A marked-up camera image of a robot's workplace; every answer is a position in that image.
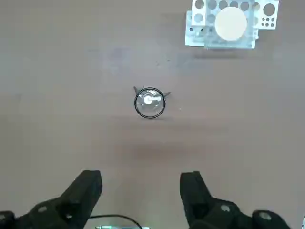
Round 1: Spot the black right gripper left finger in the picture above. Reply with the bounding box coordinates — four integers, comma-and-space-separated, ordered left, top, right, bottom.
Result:
0, 169, 103, 229

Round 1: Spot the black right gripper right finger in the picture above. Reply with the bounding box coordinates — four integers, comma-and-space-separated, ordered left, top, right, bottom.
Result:
180, 170, 291, 229

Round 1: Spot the white test tube rack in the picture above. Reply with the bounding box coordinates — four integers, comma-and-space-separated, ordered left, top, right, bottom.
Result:
184, 0, 280, 50

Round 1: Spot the black base cable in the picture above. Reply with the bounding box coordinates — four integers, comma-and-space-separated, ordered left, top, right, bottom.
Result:
90, 214, 142, 229

